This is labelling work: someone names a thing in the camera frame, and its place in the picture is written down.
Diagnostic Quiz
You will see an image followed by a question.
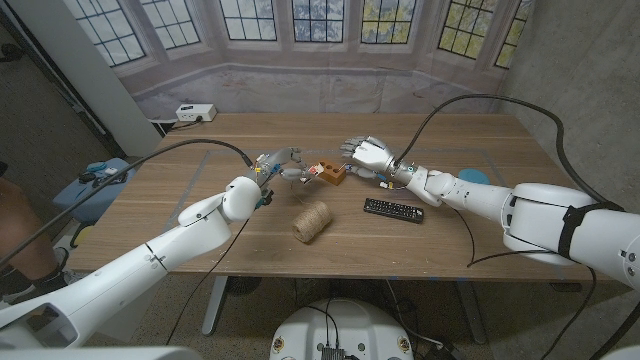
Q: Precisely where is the black power strip cord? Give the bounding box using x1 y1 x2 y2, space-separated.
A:
162 115 205 134

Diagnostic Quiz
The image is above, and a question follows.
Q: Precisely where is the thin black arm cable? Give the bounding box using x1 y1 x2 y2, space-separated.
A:
165 217 251 346
454 207 599 360

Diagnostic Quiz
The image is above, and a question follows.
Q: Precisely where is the yellow round object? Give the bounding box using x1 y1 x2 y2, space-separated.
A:
73 225 95 247

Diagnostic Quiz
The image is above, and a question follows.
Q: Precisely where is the grey and black shoe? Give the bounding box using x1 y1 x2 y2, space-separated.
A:
0 247 76 304

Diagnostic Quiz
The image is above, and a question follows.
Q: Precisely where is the person's bare leg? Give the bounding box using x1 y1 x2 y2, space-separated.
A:
0 177 56 281

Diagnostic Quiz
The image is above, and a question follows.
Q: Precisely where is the black flat device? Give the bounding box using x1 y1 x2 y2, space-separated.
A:
92 172 129 190

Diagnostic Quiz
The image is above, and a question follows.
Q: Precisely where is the blue padded stool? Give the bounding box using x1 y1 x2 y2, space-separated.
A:
52 157 137 225

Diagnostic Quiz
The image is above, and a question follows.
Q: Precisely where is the blue round disc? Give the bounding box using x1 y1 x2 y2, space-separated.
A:
458 168 492 186

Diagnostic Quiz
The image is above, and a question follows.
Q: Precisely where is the printed window backdrop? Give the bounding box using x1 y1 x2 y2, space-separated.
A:
62 0 534 121

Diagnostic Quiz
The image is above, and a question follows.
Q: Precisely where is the black remote control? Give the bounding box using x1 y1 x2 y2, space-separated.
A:
362 197 426 225

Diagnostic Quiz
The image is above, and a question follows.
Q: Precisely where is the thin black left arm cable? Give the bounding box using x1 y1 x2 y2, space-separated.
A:
165 217 251 346

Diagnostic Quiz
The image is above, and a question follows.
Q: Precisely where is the jute twine spool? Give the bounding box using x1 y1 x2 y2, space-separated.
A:
290 201 334 245

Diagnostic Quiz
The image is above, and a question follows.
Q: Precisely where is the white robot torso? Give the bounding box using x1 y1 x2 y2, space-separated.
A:
269 298 415 360

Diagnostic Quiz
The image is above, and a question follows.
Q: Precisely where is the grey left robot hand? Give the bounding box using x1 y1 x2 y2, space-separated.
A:
248 146 319 187

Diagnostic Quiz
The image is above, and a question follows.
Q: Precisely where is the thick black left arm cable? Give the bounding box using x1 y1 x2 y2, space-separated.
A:
0 138 255 269

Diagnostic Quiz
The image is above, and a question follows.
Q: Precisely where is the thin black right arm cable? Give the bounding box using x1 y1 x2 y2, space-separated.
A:
454 207 599 360

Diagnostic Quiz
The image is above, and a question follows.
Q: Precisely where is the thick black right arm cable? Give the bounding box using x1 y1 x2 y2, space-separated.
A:
394 93 640 360

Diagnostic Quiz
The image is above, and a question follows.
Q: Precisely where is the white power strip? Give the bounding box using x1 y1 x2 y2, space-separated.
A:
174 103 218 124

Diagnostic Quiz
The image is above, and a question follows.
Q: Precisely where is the orange wooden block with holes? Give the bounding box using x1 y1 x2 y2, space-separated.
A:
317 158 348 186

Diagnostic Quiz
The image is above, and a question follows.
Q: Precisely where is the black round floor fan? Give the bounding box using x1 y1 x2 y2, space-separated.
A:
227 276 264 297

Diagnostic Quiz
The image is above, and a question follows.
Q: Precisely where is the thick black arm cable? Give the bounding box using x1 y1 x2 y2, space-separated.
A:
394 93 640 360
0 138 255 269

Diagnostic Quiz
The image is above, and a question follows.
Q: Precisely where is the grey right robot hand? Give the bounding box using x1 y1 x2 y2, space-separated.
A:
339 135 419 190

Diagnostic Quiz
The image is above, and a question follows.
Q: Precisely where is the white table leg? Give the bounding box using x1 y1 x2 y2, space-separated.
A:
454 280 489 346
201 275 231 337

